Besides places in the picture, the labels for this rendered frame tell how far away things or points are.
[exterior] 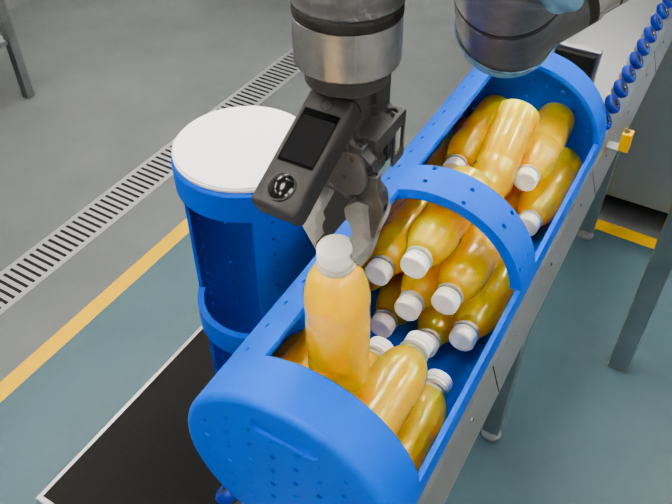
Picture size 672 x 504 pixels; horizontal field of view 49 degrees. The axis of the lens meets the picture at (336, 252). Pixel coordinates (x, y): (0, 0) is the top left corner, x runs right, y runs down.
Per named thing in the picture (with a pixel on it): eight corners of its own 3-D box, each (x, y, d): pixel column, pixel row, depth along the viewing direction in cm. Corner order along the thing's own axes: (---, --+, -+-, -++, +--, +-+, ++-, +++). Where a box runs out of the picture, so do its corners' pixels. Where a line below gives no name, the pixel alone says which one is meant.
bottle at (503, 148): (547, 114, 124) (507, 211, 119) (526, 128, 131) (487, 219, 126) (511, 94, 123) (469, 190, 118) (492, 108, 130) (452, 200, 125)
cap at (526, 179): (514, 166, 126) (510, 172, 124) (536, 164, 123) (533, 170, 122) (520, 185, 128) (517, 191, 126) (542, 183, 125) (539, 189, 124)
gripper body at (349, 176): (406, 161, 72) (414, 47, 64) (364, 211, 67) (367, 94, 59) (337, 139, 75) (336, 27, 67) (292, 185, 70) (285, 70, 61)
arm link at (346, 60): (372, 47, 54) (261, 18, 58) (370, 104, 58) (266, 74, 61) (423, -1, 60) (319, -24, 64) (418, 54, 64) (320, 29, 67)
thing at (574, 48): (587, 109, 173) (603, 49, 162) (582, 118, 170) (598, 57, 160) (545, 98, 176) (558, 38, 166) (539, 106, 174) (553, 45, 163)
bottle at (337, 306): (304, 390, 87) (294, 282, 73) (315, 342, 91) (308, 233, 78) (364, 398, 86) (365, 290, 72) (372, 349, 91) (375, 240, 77)
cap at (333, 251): (313, 273, 74) (312, 261, 73) (320, 246, 77) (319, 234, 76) (352, 278, 74) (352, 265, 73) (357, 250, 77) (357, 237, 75)
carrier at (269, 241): (245, 356, 219) (201, 436, 199) (210, 98, 158) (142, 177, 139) (337, 382, 212) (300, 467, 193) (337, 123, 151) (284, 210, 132)
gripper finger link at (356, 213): (406, 242, 77) (396, 166, 71) (380, 278, 73) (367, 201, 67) (379, 237, 78) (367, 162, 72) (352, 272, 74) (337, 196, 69)
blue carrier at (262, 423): (583, 199, 147) (629, 72, 127) (382, 594, 92) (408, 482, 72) (450, 151, 156) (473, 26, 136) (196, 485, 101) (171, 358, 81)
